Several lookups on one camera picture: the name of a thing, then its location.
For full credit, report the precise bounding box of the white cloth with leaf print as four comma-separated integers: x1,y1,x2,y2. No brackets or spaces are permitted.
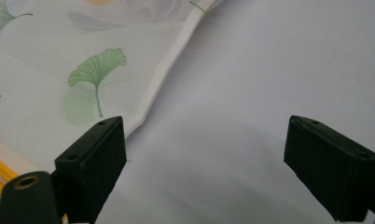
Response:
0,0,226,210

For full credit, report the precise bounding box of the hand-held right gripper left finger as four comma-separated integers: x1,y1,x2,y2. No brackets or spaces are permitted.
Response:
54,116,128,224

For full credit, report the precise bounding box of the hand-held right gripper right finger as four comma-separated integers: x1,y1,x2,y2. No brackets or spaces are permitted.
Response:
283,115,375,223

